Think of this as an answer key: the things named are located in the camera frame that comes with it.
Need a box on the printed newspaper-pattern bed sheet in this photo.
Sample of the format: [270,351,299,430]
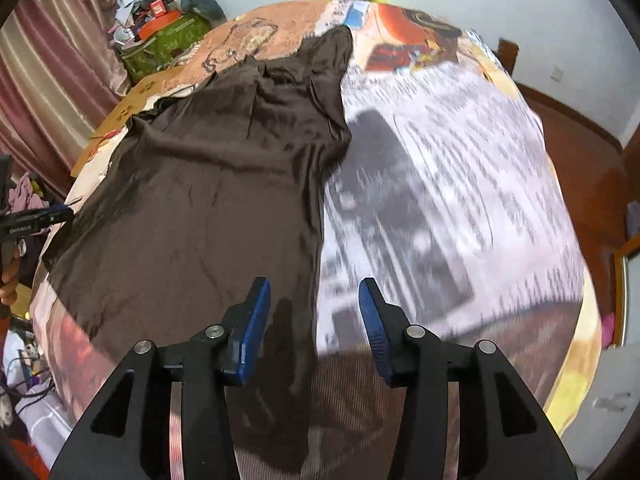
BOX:
[30,1,601,479]

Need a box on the dark brown t-shirt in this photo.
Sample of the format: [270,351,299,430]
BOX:
[44,26,352,479]

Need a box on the person's left hand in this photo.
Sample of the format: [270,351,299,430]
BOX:
[0,249,21,307]

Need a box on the brown wooden door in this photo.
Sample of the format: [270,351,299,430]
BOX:
[497,38,640,346]

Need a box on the pink striped curtain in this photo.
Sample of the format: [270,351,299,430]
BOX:
[1,0,129,195]

